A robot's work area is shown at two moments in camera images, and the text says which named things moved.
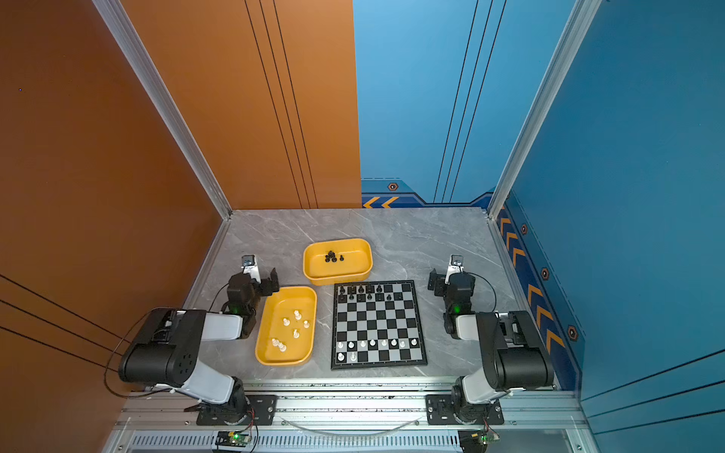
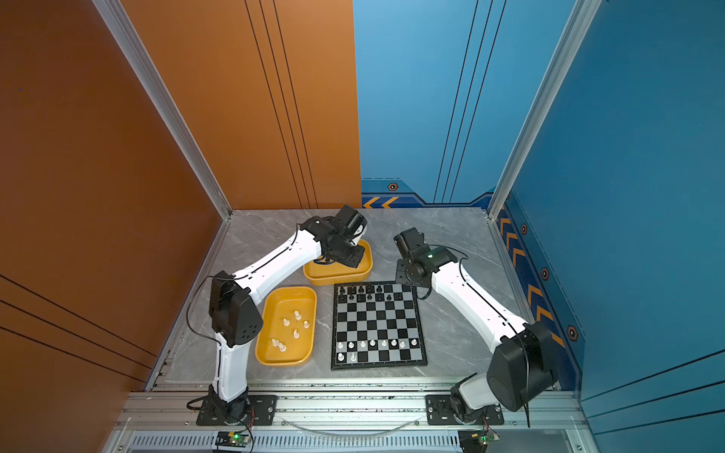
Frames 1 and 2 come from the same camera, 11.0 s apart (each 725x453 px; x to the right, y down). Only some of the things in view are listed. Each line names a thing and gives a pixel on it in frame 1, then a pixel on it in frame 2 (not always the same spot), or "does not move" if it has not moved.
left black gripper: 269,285 → 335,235
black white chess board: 376,324 does not move
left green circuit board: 232,438 does not move
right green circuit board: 476,441 does not move
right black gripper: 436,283 → 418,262
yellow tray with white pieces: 287,332 does not move
